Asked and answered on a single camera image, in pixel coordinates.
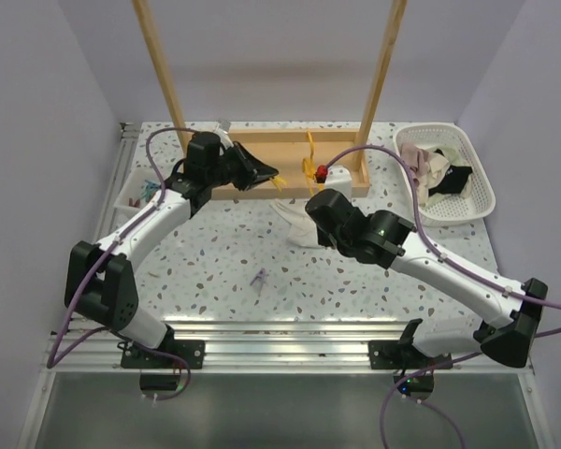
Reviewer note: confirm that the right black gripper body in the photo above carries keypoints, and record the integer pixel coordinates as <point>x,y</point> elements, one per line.
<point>327,239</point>

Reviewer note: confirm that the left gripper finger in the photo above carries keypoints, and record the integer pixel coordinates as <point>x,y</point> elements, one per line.
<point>251,166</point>
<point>252,183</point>

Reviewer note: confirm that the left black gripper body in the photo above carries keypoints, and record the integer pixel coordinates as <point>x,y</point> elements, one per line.
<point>233,168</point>

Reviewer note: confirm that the yellow clothespin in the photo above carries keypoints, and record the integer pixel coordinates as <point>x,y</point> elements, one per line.
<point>279,183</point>

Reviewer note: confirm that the white underwear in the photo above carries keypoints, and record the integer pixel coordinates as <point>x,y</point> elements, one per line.
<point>302,231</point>

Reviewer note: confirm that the orange plastic hanger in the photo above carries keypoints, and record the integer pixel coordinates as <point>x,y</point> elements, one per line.
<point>315,176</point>

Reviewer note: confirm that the purple clothespin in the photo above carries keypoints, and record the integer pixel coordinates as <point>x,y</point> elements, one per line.
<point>258,281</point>

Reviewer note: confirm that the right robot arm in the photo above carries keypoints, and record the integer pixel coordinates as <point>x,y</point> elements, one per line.
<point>505,313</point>

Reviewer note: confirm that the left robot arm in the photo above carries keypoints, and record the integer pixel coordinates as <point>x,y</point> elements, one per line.
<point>100,282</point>

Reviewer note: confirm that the wooden hanging rack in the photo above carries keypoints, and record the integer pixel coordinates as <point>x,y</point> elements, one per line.
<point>284,149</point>

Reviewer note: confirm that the clothespins in tray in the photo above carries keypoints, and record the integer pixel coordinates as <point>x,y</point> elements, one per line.
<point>147,190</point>

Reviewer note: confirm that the white clothespin tray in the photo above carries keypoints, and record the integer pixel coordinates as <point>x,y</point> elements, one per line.
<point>137,191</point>

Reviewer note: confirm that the clothes in basket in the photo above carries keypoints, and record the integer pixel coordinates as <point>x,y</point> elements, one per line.
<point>438,172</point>

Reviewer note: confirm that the white laundry basket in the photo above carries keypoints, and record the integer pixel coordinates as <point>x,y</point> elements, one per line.
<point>453,209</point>

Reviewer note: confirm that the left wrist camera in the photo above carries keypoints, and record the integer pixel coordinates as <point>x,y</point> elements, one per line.
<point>222,130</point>

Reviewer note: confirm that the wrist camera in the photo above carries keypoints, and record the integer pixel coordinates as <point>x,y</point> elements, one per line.
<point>222,130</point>
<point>336,177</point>

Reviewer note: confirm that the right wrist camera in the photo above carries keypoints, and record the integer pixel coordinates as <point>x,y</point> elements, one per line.
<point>336,177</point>

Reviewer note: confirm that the aluminium mounting rail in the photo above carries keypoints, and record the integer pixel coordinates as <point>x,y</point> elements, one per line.
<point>316,303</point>

